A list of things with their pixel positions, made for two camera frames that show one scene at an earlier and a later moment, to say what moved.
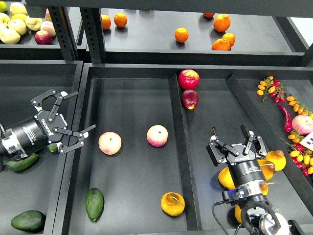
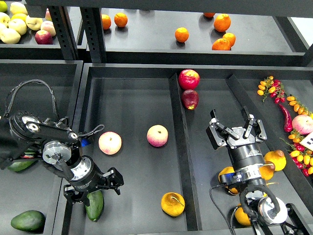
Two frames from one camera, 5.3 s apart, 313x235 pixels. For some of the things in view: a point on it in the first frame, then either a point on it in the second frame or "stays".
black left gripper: (46, 127) to (87, 176)
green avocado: (94, 201) stays
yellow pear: (172, 203) stays
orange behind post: (106, 21) stays
